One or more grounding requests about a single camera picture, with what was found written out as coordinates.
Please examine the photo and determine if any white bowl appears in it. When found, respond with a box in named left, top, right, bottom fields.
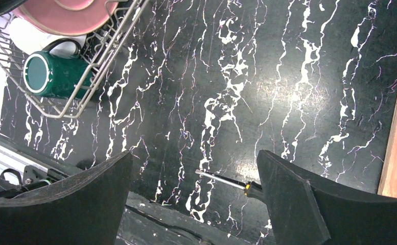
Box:
left=8, top=18, right=87, bottom=55

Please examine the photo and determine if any black yellow screwdriver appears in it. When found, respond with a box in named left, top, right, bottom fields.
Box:
left=195, top=169, right=265, bottom=203

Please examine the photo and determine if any grey wire dish rack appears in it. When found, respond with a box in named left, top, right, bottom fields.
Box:
left=0, top=1, right=148, bottom=118

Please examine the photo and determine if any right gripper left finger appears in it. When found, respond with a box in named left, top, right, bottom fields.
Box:
left=0, top=151, right=133, bottom=244

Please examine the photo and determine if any dark green cup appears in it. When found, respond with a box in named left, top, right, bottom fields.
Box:
left=22, top=38, right=92, bottom=99

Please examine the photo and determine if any pink dotted plate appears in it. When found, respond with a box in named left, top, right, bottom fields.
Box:
left=12, top=0, right=119, bottom=36

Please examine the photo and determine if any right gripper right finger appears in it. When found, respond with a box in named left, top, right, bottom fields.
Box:
left=256, top=150, right=397, bottom=244

